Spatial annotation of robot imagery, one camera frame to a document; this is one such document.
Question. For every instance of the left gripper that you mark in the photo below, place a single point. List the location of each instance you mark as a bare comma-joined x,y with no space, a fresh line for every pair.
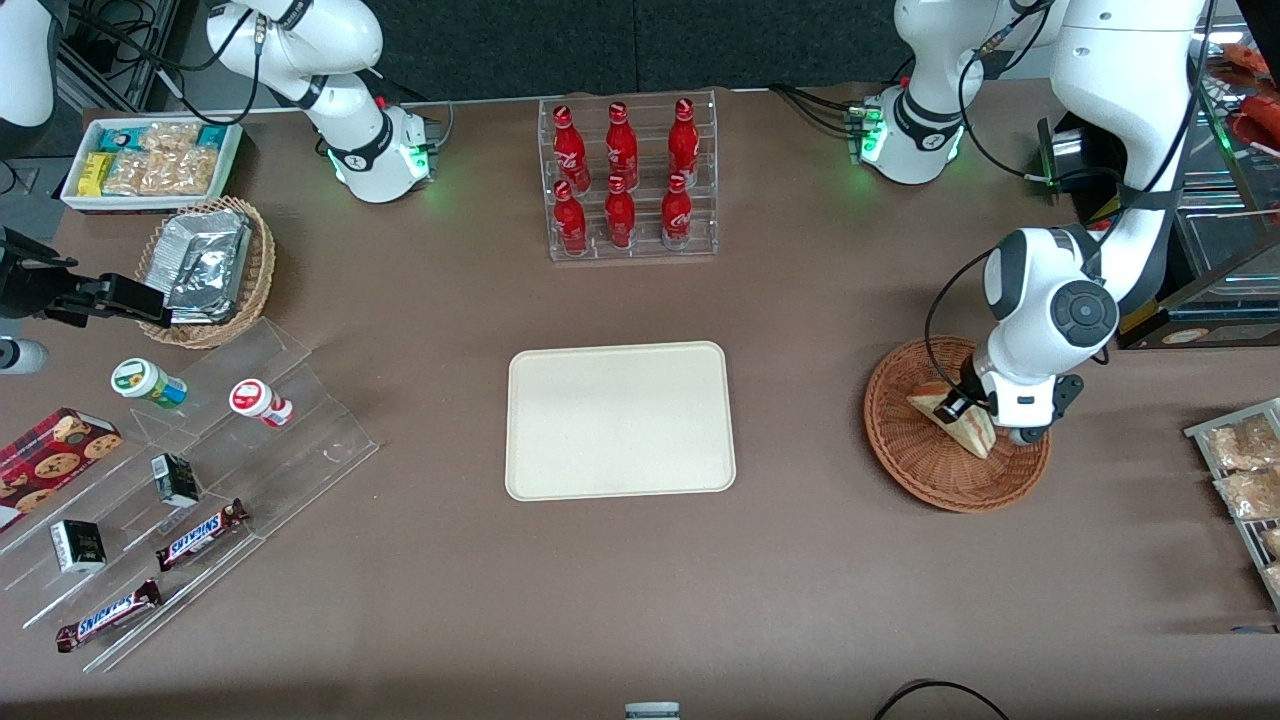
966,394

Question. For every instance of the triangular sandwich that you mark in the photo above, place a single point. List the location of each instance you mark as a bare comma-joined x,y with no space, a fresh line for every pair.
970,435

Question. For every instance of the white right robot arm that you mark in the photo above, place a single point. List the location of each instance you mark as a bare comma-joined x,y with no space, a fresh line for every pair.
345,110

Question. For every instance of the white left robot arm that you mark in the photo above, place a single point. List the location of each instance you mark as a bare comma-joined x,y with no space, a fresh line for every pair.
1100,100

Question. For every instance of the brown round wicker basket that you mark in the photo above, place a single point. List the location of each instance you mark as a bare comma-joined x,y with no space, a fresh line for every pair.
930,470

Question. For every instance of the white rectangular snack tray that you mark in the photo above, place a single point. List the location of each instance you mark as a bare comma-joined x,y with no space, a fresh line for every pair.
75,195

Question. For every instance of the tan oval wicker basket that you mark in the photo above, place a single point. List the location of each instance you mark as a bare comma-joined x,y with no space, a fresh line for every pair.
258,270

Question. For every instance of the grey metal snack tray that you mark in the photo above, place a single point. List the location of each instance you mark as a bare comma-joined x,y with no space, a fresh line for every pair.
1200,432

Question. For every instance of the cream plastic tray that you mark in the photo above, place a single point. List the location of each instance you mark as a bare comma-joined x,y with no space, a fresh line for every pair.
620,420

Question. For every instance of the green lid yogurt cup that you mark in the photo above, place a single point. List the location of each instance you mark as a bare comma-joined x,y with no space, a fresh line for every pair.
140,380

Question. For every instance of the silver foil pouch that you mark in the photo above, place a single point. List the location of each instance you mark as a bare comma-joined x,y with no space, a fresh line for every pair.
205,222
205,280

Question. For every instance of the clear rice cracker bag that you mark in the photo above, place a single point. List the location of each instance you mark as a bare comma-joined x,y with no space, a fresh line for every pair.
125,173
182,172
170,136

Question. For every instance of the yellow snack pack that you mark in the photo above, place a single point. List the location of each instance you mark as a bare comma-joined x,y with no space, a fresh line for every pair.
94,174

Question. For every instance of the teal snack pack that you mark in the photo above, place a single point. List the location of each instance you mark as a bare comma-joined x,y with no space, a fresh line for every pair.
212,136
116,138

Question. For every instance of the red lid yogurt cup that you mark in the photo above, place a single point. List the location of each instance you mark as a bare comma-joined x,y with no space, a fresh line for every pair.
252,398

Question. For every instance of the red plaid cookie box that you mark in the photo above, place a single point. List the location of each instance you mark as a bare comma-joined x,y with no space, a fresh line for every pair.
50,460

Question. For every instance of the small black carton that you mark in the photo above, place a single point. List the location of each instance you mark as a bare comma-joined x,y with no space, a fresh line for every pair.
78,546
176,480

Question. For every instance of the clear acrylic stepped stand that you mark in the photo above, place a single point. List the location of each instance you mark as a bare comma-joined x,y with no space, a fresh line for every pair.
300,450

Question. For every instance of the dark metal equipment rack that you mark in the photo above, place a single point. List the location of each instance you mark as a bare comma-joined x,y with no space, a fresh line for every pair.
130,50

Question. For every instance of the Snickers chocolate bar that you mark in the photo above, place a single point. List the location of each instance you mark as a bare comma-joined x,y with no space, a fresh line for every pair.
108,615
200,535

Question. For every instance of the black warmer with steel pan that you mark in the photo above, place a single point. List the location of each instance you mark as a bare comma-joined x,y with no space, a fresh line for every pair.
1075,150

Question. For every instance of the clear fried snack bag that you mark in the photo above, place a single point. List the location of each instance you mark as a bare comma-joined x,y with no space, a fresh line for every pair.
1272,543
1240,445
1250,495

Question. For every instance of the glass display case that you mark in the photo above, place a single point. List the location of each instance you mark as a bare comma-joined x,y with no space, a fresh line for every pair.
1230,250

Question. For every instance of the red cola bottle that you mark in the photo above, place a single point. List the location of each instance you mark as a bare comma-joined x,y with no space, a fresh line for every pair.
683,145
620,218
570,150
570,225
622,148
677,215

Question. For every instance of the clear acrylic bottle rack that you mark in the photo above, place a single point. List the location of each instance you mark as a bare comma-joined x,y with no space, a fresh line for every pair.
640,255

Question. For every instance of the red orange snack bag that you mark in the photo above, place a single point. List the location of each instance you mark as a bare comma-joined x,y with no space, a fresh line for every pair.
1255,115

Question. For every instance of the small grey edge device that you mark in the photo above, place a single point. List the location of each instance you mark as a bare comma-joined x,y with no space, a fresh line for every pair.
652,711

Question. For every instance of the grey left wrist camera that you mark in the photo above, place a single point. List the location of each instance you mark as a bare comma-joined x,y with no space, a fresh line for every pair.
1068,392

